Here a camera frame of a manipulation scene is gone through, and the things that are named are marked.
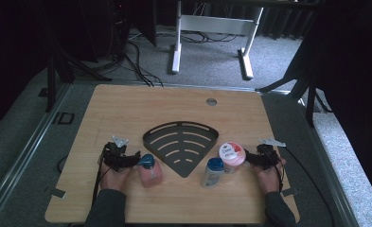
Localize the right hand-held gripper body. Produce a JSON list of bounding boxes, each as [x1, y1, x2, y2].
[[256, 137, 287, 171]]

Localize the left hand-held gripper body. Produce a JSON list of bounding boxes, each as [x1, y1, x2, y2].
[[98, 135, 131, 173]]

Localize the pink jar with white lid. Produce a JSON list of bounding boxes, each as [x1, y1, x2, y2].
[[218, 141, 247, 174]]

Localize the pink bottle with blue cap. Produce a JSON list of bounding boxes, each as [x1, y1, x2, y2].
[[137, 153, 164, 189]]

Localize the white bottle with blue cap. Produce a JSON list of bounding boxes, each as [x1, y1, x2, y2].
[[201, 157, 225, 189]]

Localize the black slotted corner shelf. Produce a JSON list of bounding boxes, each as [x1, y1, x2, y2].
[[141, 121, 220, 179]]

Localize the person's left hand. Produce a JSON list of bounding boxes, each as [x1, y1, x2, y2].
[[97, 163, 134, 193]]

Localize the person's right hand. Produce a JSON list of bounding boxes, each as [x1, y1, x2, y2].
[[252, 158, 288, 196]]

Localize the black metal stand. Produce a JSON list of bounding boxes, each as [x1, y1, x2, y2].
[[45, 46, 113, 114], [255, 62, 333, 128]]

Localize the black computer tower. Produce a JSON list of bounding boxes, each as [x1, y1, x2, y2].
[[106, 0, 132, 60]]

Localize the left hand-held gripper cable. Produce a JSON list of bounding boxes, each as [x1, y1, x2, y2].
[[91, 148, 108, 206]]

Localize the hand-held gripper cable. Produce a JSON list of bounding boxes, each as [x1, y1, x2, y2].
[[91, 148, 108, 206], [276, 146, 337, 227]]

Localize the right hand-held gripper cable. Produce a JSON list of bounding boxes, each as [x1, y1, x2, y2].
[[276, 146, 337, 227]]

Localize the black cable loop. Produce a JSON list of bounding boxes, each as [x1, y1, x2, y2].
[[56, 154, 69, 174]]

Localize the metal floor rail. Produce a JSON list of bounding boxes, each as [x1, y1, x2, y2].
[[295, 96, 361, 227], [0, 82, 72, 219]]

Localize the black floor cables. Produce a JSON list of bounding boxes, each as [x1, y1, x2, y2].
[[122, 40, 165, 88]]

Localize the white desk frame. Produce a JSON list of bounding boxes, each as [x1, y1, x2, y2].
[[170, 0, 265, 80]]

